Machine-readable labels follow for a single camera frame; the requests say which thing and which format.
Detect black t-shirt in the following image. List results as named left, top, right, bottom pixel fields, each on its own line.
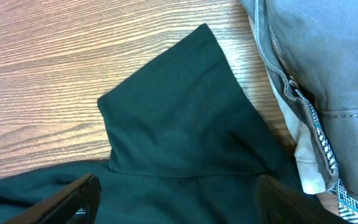
left=0, top=25, right=302, bottom=223

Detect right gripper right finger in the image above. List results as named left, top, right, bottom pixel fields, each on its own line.
left=255, top=175, right=347, bottom=224

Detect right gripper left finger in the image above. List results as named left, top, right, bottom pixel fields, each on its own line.
left=5, top=173, right=101, bottom=224

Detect folded grey shorts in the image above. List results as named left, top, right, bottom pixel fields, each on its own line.
left=242, top=0, right=358, bottom=223

